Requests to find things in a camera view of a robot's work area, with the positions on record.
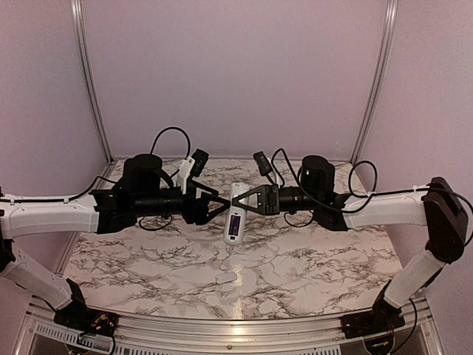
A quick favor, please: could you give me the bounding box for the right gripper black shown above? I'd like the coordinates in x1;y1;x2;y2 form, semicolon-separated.
232;183;321;215

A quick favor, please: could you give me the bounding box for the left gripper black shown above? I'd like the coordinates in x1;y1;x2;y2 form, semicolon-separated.
133;178;232;225

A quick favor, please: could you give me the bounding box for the white remote control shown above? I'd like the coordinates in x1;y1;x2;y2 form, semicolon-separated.
223;183;250;246

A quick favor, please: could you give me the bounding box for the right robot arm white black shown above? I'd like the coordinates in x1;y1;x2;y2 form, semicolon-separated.
224;155;472;331

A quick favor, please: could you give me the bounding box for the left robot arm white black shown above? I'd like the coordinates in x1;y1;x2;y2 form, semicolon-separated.
1;150;230;329

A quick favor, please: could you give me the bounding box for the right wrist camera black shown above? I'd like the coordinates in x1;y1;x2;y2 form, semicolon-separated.
253;151;280;186

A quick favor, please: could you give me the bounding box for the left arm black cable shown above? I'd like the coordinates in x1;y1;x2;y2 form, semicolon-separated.
0;126;192;230

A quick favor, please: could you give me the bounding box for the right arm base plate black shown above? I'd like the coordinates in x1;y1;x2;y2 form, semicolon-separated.
341;310;406;339

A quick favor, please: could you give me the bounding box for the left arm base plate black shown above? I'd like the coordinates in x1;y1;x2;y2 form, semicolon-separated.
54;279;118;337

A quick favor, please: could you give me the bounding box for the front aluminium rail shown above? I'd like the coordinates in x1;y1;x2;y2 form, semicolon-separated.
14;295;444;355

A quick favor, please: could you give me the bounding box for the right aluminium frame post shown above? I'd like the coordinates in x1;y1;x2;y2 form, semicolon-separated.
350;0;399;164

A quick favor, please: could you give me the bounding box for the aluminium frame post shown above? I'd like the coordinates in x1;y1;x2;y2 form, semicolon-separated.
350;0;399;164
71;0;114;163

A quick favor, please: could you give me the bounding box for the left aluminium frame post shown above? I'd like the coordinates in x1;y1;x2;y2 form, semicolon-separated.
71;0;114;163

